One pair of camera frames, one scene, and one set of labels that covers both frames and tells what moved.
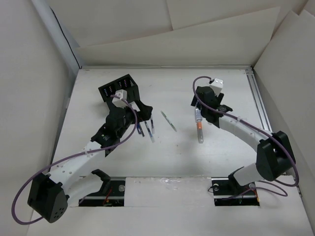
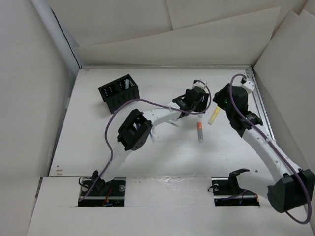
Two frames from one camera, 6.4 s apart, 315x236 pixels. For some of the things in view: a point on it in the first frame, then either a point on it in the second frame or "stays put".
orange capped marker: [200, 132] stays put
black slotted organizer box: [125, 82] stays put
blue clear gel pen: [150, 134] stays put
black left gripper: [144, 112] to [202, 103]
